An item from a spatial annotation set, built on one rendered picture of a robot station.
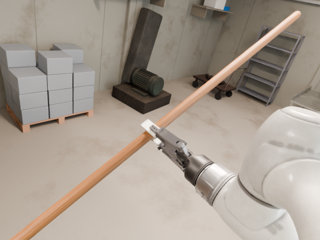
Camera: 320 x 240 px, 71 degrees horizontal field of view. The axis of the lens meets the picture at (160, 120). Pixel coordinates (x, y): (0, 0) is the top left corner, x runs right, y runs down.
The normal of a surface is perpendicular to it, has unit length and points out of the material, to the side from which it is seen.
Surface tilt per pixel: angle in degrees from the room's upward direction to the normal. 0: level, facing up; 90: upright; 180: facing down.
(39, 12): 90
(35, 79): 90
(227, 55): 90
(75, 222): 0
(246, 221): 84
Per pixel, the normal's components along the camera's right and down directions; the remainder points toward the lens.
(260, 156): -0.96, -0.18
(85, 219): 0.20, -0.85
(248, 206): -0.70, 0.18
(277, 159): -0.66, -0.45
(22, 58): 0.71, 0.47
